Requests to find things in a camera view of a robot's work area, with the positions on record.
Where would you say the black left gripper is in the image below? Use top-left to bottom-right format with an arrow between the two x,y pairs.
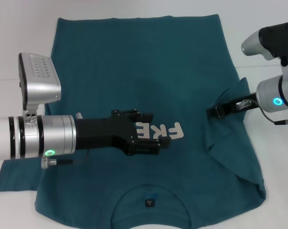
75,108 -> 171,156

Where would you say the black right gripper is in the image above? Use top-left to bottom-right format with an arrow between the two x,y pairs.
207,92 -> 258,119

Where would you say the teal t-shirt with FREE print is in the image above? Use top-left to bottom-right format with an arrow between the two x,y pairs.
0,14 -> 267,229

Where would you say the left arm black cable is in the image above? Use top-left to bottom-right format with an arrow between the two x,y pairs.
41,147 -> 91,169

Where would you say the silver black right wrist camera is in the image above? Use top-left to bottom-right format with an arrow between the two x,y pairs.
241,22 -> 288,62

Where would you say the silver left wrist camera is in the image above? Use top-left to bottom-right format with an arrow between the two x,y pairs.
18,52 -> 62,117

